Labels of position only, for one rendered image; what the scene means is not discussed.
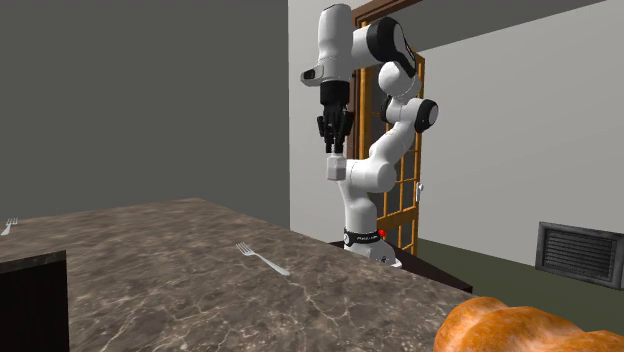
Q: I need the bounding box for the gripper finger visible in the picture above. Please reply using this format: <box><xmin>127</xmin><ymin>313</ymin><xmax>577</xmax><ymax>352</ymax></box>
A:
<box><xmin>316</xmin><ymin>113</ymin><xmax>337</xmax><ymax>155</ymax></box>
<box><xmin>335</xmin><ymin>109</ymin><xmax>356</xmax><ymax>155</ymax></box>

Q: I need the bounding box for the grey wall vent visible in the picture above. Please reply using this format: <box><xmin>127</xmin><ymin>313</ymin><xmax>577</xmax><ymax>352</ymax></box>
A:
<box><xmin>534</xmin><ymin>221</ymin><xmax>624</xmax><ymax>293</ymax></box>

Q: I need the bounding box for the wooden door with glass panes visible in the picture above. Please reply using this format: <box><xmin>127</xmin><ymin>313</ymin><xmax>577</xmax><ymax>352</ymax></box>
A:
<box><xmin>347</xmin><ymin>0</ymin><xmax>427</xmax><ymax>258</ymax></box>

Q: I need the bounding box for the black box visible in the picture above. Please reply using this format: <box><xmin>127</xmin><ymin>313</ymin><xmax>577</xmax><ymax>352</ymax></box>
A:
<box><xmin>0</xmin><ymin>250</ymin><xmax>70</xmax><ymax>352</ymax></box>

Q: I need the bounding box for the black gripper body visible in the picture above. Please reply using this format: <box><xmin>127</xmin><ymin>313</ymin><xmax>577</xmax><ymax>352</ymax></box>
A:
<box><xmin>319</xmin><ymin>79</ymin><xmax>352</xmax><ymax>119</ymax></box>

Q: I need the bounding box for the golden brown bread loaf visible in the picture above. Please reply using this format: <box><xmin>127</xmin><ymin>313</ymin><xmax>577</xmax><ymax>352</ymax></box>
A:
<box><xmin>432</xmin><ymin>295</ymin><xmax>624</xmax><ymax>352</ymax></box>

